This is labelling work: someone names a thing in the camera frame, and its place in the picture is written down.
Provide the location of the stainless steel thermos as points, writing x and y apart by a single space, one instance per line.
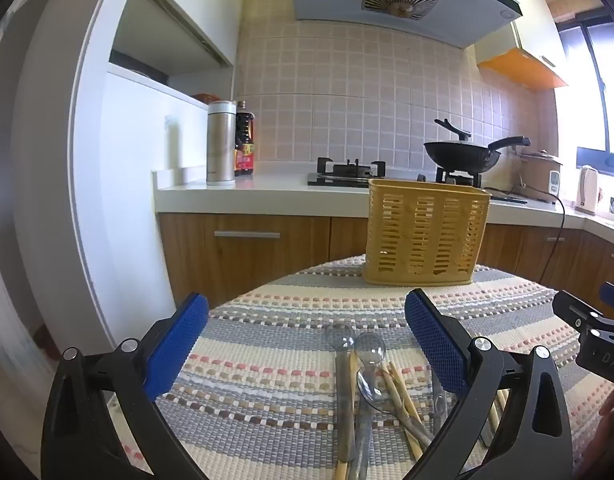
221 145

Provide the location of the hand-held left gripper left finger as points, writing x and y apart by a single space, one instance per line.
179 340

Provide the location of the white electric kettle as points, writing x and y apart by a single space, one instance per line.
589 190

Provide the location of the black wok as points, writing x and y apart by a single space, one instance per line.
462 157

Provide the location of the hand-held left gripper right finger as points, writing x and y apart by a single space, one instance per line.
437 345

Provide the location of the white range hood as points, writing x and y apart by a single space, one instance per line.
337 5

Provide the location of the dark soy sauce bottle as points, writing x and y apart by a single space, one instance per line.
245 145

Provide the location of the white kitchen countertop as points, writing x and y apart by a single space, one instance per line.
237 197

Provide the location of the orange-bottomed wall cabinet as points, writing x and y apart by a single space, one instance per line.
527 67

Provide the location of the yellow plastic utensil basket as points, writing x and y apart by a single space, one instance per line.
427 230

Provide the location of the person's right hand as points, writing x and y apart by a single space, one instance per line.
613 410

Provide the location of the small white device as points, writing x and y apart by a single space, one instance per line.
554 181

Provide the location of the striped woven table mat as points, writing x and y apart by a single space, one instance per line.
287 360

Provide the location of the wooden base cabinet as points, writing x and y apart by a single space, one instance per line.
247 265

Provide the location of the beige rice cooker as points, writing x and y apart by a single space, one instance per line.
537 172

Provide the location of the dark-framed window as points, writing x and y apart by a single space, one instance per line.
594 90

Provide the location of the white open wall shelf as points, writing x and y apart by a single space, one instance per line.
162 35

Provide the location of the black gas stove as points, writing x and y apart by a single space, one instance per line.
349 172

